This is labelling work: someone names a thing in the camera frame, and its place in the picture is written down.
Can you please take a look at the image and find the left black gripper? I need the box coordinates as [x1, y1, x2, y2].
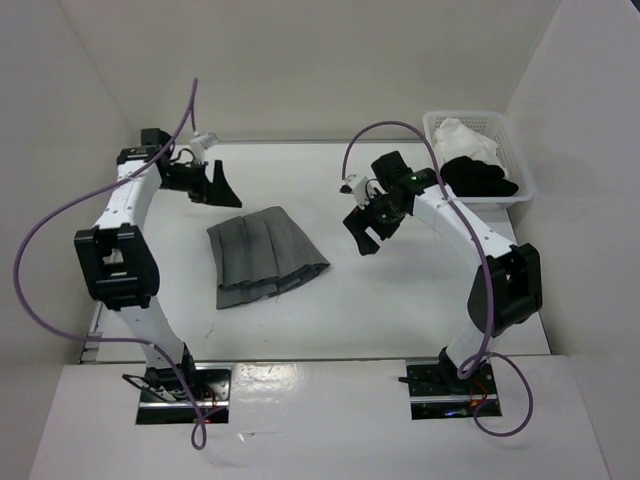
[158, 158, 242, 208]

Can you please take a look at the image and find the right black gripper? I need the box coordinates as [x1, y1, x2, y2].
[344, 186, 407, 255]

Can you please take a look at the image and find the grey pleated skirt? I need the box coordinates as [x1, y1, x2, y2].
[207, 206, 331, 310]

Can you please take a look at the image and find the black skirt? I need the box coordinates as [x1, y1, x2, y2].
[440, 156, 519, 197]

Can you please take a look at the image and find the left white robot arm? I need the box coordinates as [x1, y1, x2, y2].
[74, 128, 242, 401]

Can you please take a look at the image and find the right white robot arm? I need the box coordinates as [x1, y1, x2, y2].
[340, 151, 543, 393]

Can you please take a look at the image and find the white folded cloth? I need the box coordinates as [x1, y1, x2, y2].
[432, 117, 509, 178]

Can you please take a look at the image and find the white plastic basket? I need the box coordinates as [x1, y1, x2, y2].
[423, 110, 535, 208]

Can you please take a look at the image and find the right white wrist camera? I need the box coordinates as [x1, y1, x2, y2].
[339, 174, 375, 210]

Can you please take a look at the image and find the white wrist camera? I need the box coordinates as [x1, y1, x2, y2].
[189, 132, 219, 164]
[339, 174, 375, 210]

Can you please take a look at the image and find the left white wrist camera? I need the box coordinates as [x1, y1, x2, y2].
[189, 132, 219, 164]

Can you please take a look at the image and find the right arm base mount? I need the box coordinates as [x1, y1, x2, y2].
[398, 359, 502, 420]

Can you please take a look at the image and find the aluminium table edge rail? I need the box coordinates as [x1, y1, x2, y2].
[79, 141, 154, 363]

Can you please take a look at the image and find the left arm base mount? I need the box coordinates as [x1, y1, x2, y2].
[121, 363, 233, 426]

